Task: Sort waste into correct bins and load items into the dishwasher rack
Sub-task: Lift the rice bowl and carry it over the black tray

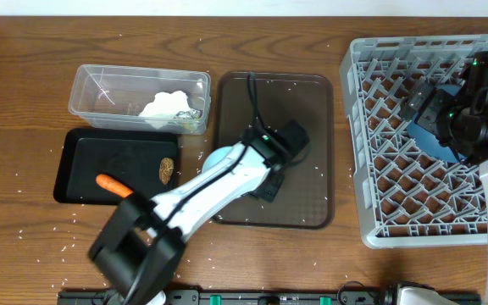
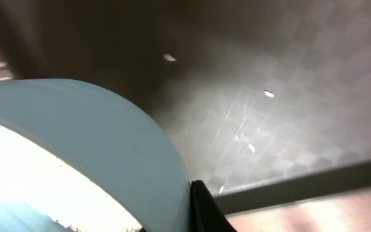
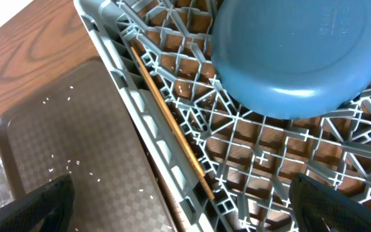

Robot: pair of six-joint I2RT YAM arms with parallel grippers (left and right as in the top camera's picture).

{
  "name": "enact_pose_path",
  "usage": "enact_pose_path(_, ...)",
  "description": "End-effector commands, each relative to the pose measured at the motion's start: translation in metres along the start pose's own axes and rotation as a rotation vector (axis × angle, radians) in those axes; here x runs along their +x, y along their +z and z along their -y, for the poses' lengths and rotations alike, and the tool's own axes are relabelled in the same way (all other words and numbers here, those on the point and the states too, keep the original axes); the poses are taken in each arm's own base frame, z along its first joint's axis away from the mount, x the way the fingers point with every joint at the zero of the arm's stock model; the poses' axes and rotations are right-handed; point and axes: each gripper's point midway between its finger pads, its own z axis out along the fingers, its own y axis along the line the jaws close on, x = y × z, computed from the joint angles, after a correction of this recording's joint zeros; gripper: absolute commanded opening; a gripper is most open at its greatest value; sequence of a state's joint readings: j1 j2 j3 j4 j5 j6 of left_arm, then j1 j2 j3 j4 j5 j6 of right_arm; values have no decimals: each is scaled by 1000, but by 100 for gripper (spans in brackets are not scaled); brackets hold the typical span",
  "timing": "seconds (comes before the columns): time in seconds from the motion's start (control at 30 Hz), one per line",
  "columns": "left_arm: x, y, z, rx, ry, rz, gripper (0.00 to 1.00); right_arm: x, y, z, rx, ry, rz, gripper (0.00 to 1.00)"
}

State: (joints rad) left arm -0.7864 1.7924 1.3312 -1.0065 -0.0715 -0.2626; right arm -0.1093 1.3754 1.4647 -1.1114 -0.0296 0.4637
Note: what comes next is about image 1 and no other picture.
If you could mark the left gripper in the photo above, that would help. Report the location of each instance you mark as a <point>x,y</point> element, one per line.
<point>270,186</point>

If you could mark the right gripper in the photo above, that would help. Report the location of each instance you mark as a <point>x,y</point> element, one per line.
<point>416,104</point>

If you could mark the dark blue plate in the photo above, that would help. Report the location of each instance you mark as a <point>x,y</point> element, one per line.
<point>445,146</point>

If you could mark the brown food scrap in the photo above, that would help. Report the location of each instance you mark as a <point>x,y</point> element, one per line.
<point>166,170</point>

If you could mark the yellow green snack wrapper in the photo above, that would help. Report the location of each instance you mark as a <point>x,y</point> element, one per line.
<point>189,118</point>

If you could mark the white napkin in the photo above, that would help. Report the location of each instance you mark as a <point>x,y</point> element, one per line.
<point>164,108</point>

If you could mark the orange carrot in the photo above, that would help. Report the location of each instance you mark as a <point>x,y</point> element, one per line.
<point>110,184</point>

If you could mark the light blue bowl with rice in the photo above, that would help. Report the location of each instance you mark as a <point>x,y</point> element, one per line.
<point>216,156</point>

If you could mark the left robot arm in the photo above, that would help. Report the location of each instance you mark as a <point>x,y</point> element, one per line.
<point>143,242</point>

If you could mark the grey dishwasher rack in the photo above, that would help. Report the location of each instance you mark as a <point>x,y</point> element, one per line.
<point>405,197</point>

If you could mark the dark brown serving tray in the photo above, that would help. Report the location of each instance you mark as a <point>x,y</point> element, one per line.
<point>305,199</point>

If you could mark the black plastic bin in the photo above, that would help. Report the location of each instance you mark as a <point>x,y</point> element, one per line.
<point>131,157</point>

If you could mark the clear plastic bin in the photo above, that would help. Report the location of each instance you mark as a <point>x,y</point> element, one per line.
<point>111,97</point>

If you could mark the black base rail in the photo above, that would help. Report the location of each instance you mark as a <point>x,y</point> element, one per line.
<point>194,297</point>

